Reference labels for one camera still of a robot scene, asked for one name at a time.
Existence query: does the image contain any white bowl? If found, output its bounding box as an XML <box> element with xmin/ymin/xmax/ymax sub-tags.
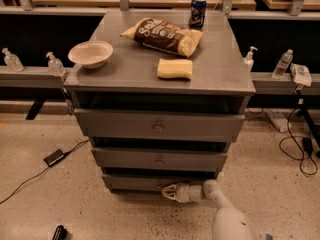
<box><xmin>68</xmin><ymin>40</ymin><xmax>113</xmax><ymax>69</ymax></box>

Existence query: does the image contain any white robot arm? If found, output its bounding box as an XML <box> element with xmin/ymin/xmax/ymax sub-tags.
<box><xmin>162</xmin><ymin>179</ymin><xmax>261</xmax><ymax>240</ymax></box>

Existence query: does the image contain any clear water bottle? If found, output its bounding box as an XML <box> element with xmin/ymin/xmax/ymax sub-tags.
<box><xmin>272</xmin><ymin>49</ymin><xmax>293</xmax><ymax>79</ymax></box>

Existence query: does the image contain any blue soda can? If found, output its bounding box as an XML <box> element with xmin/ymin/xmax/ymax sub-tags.
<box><xmin>189</xmin><ymin>0</ymin><xmax>207</xmax><ymax>28</ymax></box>

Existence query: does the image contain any grey bottom drawer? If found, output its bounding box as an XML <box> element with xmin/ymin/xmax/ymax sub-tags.
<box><xmin>102</xmin><ymin>167</ymin><xmax>218</xmax><ymax>192</ymax></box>

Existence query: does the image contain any grey drawer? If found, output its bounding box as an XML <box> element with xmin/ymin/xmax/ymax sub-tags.
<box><xmin>75</xmin><ymin>109</ymin><xmax>244</xmax><ymax>143</ymax></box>
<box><xmin>102</xmin><ymin>167</ymin><xmax>218</xmax><ymax>192</ymax></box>
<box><xmin>92</xmin><ymin>148</ymin><xmax>227</xmax><ymax>172</ymax></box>

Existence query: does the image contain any white plastic packet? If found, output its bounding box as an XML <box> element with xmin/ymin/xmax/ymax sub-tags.
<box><xmin>290</xmin><ymin>63</ymin><xmax>312</xmax><ymax>87</ymax></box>

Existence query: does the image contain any black power adapter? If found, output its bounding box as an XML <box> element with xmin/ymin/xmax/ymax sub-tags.
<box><xmin>44</xmin><ymin>149</ymin><xmax>64</xmax><ymax>167</ymax></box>

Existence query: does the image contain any brown chip bag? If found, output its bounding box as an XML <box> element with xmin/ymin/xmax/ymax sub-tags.
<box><xmin>121</xmin><ymin>18</ymin><xmax>203</xmax><ymax>58</ymax></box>

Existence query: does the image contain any black object on floor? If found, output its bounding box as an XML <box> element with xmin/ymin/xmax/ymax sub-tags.
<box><xmin>52</xmin><ymin>225</ymin><xmax>68</xmax><ymax>240</ymax></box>

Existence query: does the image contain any grey top drawer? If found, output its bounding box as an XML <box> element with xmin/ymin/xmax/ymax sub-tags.
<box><xmin>75</xmin><ymin>109</ymin><xmax>244</xmax><ymax>143</ymax></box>

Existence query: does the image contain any grey middle drawer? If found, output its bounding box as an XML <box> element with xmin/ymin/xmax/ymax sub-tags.
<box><xmin>92</xmin><ymin>148</ymin><xmax>227</xmax><ymax>172</ymax></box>

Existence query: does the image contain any clear pump bottle right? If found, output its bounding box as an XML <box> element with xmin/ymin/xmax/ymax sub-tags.
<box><xmin>243</xmin><ymin>46</ymin><xmax>257</xmax><ymax>71</ymax></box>

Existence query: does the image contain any grey wooden drawer cabinet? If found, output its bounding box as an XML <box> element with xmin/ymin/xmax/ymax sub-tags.
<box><xmin>62</xmin><ymin>9</ymin><xmax>257</xmax><ymax>193</ymax></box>

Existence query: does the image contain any yellow sponge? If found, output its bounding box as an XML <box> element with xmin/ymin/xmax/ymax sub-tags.
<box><xmin>157</xmin><ymin>59</ymin><xmax>193</xmax><ymax>80</ymax></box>

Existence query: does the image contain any clear pump bottle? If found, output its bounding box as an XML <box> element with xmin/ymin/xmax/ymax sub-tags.
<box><xmin>243</xmin><ymin>46</ymin><xmax>257</xmax><ymax>71</ymax></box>
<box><xmin>2</xmin><ymin>48</ymin><xmax>24</xmax><ymax>72</ymax></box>
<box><xmin>46</xmin><ymin>52</ymin><xmax>66</xmax><ymax>77</ymax></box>

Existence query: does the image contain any grey rail shelf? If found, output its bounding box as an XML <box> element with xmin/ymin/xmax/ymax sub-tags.
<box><xmin>0</xmin><ymin>66</ymin><xmax>62</xmax><ymax>89</ymax></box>

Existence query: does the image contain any clear pump bottle far left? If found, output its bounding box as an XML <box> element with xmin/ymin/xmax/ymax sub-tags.
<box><xmin>2</xmin><ymin>48</ymin><xmax>24</xmax><ymax>72</ymax></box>

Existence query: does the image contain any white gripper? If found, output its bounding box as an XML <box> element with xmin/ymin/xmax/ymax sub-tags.
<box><xmin>162</xmin><ymin>183</ymin><xmax>205</xmax><ymax>203</ymax></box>

